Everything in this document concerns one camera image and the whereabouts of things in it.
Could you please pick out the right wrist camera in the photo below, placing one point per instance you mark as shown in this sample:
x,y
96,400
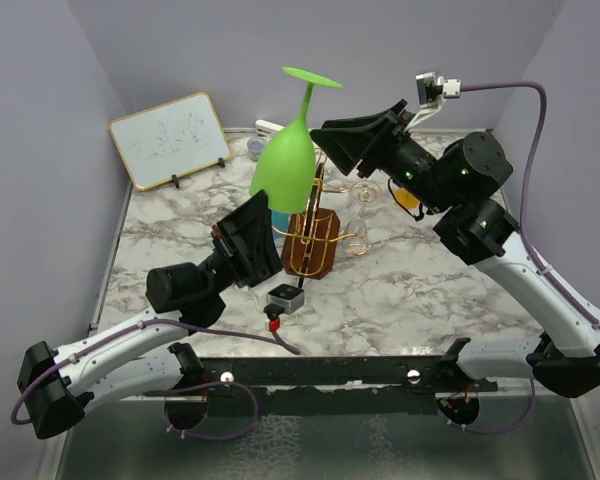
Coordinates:
x,y
433,91

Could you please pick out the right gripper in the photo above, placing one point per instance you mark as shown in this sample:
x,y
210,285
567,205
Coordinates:
x,y
348,141

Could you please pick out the gold wire wine glass rack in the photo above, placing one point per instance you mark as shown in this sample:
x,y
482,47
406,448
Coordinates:
x,y
312,236

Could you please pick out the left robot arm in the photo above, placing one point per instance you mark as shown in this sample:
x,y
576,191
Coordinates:
x,y
55,383

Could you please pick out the white eraser block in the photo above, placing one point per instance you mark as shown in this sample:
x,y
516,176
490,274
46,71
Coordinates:
x,y
266,128

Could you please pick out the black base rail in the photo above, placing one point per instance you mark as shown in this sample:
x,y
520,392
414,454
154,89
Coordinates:
x,y
308,386

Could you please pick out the small whiteboard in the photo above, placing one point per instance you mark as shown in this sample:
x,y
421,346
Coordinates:
x,y
170,141

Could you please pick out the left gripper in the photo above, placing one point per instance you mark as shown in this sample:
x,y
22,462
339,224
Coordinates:
x,y
250,225

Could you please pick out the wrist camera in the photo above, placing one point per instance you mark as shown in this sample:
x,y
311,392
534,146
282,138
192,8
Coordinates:
x,y
284,299
433,91

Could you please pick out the green plastic goblet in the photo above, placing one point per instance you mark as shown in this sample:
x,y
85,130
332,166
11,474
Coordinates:
x,y
285,168

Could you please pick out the orange plastic goblet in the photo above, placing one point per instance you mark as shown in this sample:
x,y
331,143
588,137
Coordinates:
x,y
406,199

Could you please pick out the small blue cup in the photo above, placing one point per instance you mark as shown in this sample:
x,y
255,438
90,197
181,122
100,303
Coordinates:
x,y
255,146

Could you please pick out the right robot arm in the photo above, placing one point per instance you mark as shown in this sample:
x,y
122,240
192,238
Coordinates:
x,y
459,187

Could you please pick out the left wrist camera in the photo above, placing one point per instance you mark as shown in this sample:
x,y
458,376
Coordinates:
x,y
284,299

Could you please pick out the blue plastic goblet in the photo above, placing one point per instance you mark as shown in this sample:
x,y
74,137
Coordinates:
x,y
280,223

